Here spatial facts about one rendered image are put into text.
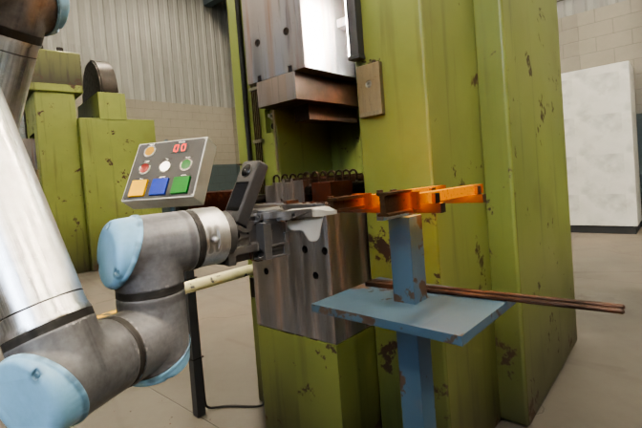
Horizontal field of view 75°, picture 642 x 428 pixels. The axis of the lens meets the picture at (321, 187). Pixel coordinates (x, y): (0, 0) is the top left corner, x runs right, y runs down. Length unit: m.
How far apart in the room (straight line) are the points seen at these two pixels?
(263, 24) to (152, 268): 1.19
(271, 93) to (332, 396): 1.04
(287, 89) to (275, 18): 0.25
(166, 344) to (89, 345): 0.11
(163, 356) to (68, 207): 5.60
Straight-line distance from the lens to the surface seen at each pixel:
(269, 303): 1.57
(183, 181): 1.73
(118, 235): 0.59
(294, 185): 1.46
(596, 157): 6.35
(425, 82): 1.34
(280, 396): 1.68
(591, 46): 7.16
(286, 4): 1.56
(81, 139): 6.15
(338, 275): 1.36
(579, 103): 6.41
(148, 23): 10.96
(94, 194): 6.13
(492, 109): 1.72
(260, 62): 1.61
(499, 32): 1.76
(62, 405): 0.52
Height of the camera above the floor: 1.00
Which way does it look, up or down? 2 degrees down
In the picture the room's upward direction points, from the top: 4 degrees counter-clockwise
